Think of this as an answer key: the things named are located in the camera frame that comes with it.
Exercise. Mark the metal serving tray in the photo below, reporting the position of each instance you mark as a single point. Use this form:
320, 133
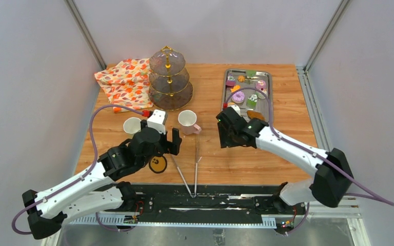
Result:
264, 106

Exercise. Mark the purple frosted donut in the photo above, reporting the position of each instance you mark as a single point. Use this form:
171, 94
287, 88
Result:
238, 97

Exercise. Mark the aluminium frame post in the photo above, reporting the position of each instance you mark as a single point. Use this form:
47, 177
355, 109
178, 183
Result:
72, 7
341, 8

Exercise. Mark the green square cake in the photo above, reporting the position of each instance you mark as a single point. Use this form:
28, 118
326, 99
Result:
252, 101

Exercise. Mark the pink mug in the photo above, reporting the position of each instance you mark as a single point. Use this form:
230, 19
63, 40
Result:
187, 120

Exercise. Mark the small orange flower cookie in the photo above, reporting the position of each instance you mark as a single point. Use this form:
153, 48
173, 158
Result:
241, 78

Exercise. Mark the magenta square cake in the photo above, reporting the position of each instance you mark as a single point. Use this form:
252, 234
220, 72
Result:
230, 81

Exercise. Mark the brown bread roll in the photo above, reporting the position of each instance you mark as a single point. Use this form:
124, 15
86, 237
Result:
254, 114

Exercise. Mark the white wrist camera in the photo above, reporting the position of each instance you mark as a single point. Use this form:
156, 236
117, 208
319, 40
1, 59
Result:
157, 120
236, 108

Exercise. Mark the white cup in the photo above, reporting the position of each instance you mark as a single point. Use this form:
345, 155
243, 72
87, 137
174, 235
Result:
132, 125

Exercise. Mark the aluminium frame post left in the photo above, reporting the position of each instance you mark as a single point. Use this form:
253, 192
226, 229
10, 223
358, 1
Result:
72, 7

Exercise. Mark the white cream cupcake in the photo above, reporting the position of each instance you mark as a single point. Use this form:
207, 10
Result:
262, 94

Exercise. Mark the floral orange cloth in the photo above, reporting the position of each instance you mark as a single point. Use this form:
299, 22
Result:
127, 83

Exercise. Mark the three-tier glass cake stand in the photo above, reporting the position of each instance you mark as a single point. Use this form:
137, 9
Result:
169, 81

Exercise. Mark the aluminium frame post right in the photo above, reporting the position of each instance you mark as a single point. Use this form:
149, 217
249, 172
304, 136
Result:
341, 8

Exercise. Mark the long metal tongs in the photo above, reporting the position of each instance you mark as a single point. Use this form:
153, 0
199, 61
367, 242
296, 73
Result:
188, 170

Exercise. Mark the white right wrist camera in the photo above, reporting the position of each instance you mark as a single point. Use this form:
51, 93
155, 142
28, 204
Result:
236, 108

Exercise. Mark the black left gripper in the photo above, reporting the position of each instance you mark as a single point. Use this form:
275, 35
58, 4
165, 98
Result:
173, 146

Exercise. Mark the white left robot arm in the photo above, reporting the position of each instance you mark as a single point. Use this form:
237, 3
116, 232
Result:
98, 187

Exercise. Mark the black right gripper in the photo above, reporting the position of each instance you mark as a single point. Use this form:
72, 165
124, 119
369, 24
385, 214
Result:
225, 142

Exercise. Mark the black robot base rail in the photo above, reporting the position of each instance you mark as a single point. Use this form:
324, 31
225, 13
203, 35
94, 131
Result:
215, 204

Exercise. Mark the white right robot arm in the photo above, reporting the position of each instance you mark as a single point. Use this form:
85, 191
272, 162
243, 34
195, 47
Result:
330, 172

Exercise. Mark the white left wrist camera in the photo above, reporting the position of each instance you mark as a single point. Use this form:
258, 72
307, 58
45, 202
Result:
157, 120

